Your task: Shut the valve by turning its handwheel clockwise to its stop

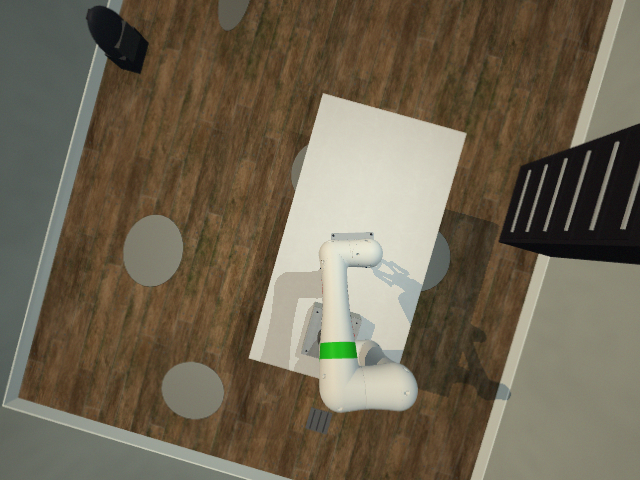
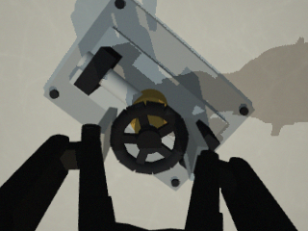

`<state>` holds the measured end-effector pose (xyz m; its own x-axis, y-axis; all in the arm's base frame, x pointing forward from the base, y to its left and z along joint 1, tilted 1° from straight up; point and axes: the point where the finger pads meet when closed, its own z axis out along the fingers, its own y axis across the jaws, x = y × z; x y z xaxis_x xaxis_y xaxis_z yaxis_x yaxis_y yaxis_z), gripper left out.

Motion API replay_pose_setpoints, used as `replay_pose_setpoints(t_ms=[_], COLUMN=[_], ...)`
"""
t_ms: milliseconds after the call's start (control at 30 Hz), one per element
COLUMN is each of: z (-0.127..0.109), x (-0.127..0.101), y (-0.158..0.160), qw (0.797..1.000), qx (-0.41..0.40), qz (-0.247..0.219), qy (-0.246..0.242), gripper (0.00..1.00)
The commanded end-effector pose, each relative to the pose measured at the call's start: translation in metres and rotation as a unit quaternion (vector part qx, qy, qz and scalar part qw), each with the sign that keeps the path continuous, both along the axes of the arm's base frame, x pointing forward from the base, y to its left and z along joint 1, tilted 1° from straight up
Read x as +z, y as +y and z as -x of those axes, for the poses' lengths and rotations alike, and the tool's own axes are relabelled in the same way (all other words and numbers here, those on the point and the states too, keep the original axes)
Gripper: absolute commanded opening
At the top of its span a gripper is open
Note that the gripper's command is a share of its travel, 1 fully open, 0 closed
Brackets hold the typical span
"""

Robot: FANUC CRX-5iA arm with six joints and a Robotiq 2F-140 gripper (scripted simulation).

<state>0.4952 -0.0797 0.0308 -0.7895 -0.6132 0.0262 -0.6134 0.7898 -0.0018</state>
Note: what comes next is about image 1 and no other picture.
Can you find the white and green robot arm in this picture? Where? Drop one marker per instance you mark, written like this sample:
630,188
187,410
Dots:
347,381

